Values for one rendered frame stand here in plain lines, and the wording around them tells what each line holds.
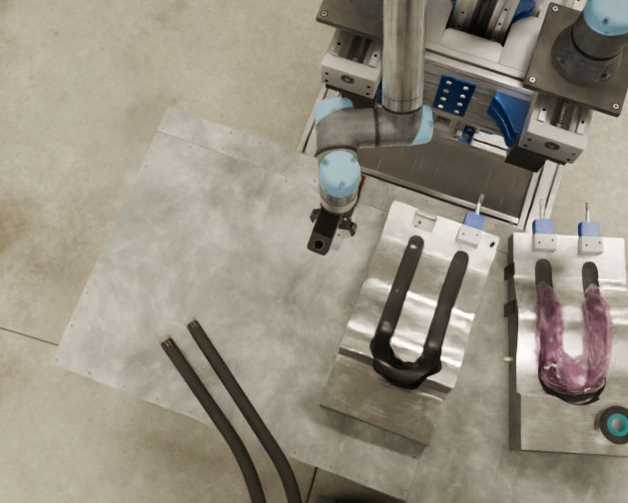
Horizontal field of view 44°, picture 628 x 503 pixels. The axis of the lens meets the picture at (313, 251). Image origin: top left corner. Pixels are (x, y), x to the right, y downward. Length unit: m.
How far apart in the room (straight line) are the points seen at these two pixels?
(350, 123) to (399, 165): 1.15
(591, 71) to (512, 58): 0.22
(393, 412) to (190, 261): 0.60
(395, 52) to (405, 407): 0.79
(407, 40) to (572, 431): 0.91
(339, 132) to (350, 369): 0.58
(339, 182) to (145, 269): 0.68
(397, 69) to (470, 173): 1.25
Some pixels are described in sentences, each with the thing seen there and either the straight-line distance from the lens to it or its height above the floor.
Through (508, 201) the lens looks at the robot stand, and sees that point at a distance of 2.63.
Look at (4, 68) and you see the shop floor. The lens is 3.20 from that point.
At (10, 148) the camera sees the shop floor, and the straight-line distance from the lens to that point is 3.06.
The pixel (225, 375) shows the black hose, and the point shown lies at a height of 0.87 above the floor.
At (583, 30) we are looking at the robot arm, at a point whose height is 1.19.
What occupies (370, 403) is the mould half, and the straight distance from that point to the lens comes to 1.77.
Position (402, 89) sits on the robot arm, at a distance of 1.44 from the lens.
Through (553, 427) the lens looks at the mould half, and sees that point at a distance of 1.79.
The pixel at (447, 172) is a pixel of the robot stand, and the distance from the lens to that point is 2.62.
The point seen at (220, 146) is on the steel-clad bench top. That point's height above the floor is 0.80.
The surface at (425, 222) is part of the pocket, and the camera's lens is 1.86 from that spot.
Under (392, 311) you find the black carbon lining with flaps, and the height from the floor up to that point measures 0.90.
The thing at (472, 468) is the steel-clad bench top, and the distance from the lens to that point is 1.86.
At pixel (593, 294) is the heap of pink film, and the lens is 1.88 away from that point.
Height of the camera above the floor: 2.63
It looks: 75 degrees down
